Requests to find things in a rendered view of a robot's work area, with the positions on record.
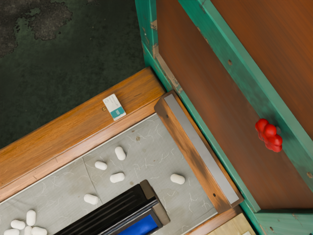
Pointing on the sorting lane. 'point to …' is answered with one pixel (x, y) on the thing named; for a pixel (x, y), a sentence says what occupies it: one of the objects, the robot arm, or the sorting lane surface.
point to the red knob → (269, 134)
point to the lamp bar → (124, 215)
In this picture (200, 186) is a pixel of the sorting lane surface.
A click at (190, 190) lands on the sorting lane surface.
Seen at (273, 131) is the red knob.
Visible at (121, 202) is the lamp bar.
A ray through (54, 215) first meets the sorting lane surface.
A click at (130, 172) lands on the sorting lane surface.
